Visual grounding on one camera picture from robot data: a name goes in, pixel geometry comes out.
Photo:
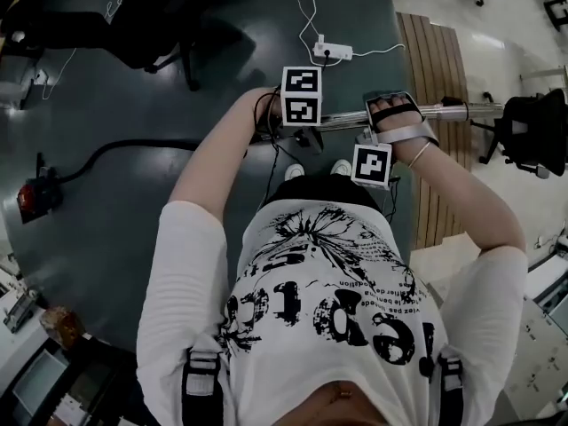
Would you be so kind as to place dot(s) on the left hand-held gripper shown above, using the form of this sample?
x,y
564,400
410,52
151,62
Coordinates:
x,y
302,109

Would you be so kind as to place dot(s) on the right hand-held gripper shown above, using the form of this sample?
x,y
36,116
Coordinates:
x,y
373,164

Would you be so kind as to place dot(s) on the silver vacuum wand tube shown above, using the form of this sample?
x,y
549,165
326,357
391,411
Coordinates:
x,y
448,111

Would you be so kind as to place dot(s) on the person's left forearm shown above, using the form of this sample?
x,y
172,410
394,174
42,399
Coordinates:
x,y
213,158

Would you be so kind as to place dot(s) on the person's right forearm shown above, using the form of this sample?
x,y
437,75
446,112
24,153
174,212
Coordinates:
x,y
461,193

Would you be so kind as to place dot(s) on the red vacuum cleaner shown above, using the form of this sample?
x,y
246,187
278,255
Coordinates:
x,y
29,198

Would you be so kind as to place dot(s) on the person's right hand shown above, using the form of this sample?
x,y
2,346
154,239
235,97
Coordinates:
x,y
392,123

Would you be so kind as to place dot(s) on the person's right white shoe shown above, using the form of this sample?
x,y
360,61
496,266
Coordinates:
x,y
341,167

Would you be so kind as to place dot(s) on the person's white shoe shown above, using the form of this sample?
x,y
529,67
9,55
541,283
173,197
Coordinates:
x,y
294,171
341,167

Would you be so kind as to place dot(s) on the black trousers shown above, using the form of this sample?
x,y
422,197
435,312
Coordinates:
x,y
319,189

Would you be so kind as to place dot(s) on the person's left white shoe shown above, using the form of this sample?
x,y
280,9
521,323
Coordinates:
x,y
294,171

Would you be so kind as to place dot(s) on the wooden slatted board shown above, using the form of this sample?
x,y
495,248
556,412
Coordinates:
x,y
435,60

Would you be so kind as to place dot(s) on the black mesh office chair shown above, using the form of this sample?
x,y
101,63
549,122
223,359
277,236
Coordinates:
x,y
532,136

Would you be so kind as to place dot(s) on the white printed t-shirt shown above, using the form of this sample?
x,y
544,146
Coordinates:
x,y
310,371

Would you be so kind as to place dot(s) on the person's neck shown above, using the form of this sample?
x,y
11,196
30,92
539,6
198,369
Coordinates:
x,y
350,404

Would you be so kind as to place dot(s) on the small white power strip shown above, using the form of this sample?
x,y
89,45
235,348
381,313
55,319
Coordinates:
x,y
41,76

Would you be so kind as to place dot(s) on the patterned cardboard box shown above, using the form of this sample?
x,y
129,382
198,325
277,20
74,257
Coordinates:
x,y
62,326

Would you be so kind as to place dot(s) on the grey plastic crate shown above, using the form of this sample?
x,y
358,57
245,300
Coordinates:
x,y
20,309

